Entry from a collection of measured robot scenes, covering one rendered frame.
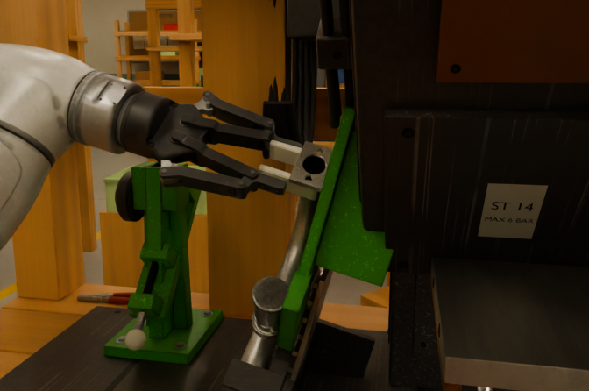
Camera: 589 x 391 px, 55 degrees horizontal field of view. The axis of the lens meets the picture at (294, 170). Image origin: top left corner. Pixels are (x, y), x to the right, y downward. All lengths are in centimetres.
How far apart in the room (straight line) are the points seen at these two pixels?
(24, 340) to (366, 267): 64
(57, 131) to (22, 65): 9
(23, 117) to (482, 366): 53
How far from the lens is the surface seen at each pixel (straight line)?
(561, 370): 39
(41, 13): 110
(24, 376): 88
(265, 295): 57
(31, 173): 68
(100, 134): 67
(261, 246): 96
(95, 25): 1180
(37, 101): 69
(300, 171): 61
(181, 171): 63
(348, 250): 55
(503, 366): 38
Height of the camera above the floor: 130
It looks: 10 degrees down
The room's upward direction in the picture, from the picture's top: straight up
